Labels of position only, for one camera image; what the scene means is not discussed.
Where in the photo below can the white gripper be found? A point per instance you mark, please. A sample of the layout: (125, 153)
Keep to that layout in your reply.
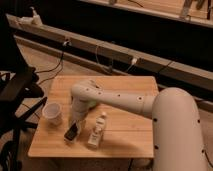
(78, 112)

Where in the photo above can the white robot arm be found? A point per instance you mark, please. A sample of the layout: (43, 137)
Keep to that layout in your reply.
(177, 134)

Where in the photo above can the green plate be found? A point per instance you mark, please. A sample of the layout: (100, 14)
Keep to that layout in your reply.
(93, 103)

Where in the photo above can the white plastic cup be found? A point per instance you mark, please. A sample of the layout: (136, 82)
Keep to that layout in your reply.
(52, 113)

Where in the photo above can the wooden table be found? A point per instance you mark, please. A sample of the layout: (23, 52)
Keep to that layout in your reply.
(126, 135)

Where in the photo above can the black office chair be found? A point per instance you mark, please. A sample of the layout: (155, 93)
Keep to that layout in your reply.
(18, 81)

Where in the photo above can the white clamp on rail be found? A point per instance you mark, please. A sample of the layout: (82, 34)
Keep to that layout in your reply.
(35, 19)

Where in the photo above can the grey metal rail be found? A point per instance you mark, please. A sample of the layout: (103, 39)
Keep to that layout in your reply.
(85, 52)

